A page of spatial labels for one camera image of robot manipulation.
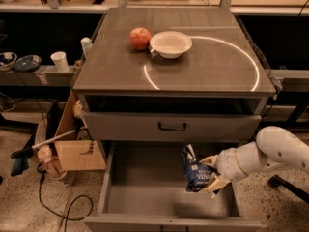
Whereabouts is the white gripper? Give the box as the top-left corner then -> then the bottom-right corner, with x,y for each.
200,148 -> 247,198

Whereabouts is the blue chip bag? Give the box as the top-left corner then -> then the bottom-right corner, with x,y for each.
181,144 -> 214,192

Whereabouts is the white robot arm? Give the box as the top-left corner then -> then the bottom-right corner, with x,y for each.
200,126 -> 309,196

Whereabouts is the grey open middle drawer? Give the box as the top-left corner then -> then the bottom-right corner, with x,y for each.
84,142 -> 262,232

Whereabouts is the grey top drawer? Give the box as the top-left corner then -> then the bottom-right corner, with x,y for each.
85,112 -> 261,142

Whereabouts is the grey drawer cabinet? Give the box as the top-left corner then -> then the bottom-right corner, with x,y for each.
72,6 -> 277,147

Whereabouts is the black chair leg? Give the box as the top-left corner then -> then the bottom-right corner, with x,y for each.
268,175 -> 309,204

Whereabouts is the white bowl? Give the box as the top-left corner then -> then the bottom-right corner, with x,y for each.
149,31 -> 192,59

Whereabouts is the cardboard box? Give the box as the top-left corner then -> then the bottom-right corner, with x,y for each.
55,91 -> 106,171

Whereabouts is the red apple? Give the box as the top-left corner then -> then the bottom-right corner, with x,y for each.
129,28 -> 152,50

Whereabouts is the pink spray bottle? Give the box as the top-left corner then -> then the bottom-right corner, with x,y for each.
37,145 -> 67,180

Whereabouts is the white plastic bottle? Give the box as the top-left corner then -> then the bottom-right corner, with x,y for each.
80,37 -> 93,58

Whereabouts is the white paper cup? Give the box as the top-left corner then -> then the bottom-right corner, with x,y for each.
50,51 -> 69,73

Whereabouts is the dark blue bowl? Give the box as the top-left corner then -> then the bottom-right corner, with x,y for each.
14,55 -> 42,73

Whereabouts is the patterned bowl at left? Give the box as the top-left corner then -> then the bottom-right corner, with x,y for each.
0,52 -> 17,72

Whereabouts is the grey-handled tool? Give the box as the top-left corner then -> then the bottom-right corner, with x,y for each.
11,127 -> 85,159

